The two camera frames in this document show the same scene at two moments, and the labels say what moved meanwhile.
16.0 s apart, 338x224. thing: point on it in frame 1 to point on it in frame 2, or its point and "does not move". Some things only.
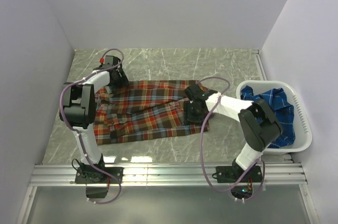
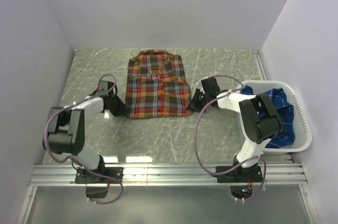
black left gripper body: x=121 y=81 to x=117 y=106
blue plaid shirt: x=278 y=102 does not move
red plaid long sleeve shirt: x=145 y=109 to x=156 y=86
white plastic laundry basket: x=302 y=128 does not move
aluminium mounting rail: x=273 y=173 does not move
